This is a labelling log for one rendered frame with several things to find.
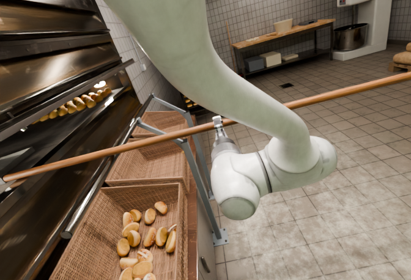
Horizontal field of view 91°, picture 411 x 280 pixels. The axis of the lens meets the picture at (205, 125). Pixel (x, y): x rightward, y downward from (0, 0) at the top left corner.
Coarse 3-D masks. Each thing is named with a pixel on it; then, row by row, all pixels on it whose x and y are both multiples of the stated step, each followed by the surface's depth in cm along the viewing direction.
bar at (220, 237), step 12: (144, 108) 132; (132, 120) 115; (132, 132) 104; (156, 132) 120; (120, 144) 90; (180, 144) 125; (192, 156) 128; (108, 168) 76; (192, 168) 132; (204, 168) 192; (96, 180) 69; (96, 192) 66; (204, 192) 141; (84, 204) 60; (204, 204) 146; (72, 216) 56; (72, 228) 53; (216, 228) 158; (216, 240) 163; (228, 240) 161
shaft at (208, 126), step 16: (384, 80) 74; (400, 80) 74; (320, 96) 76; (336, 96) 75; (192, 128) 79; (208, 128) 78; (128, 144) 80; (144, 144) 80; (64, 160) 82; (80, 160) 81; (16, 176) 83
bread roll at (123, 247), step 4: (120, 240) 109; (124, 240) 110; (120, 244) 107; (124, 244) 108; (128, 244) 110; (120, 248) 105; (124, 248) 106; (128, 248) 107; (120, 252) 104; (124, 252) 104; (120, 256) 105
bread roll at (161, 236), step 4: (160, 228) 109; (164, 228) 110; (160, 232) 107; (164, 232) 109; (156, 236) 106; (160, 236) 105; (164, 236) 107; (156, 240) 104; (160, 240) 104; (164, 240) 105; (160, 244) 103
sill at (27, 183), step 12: (120, 96) 188; (108, 108) 161; (96, 120) 140; (72, 132) 123; (84, 132) 125; (60, 144) 109; (72, 144) 113; (48, 156) 99; (60, 156) 102; (24, 180) 82; (36, 180) 87; (12, 192) 76; (24, 192) 81; (0, 204) 71; (12, 204) 75; (0, 216) 70
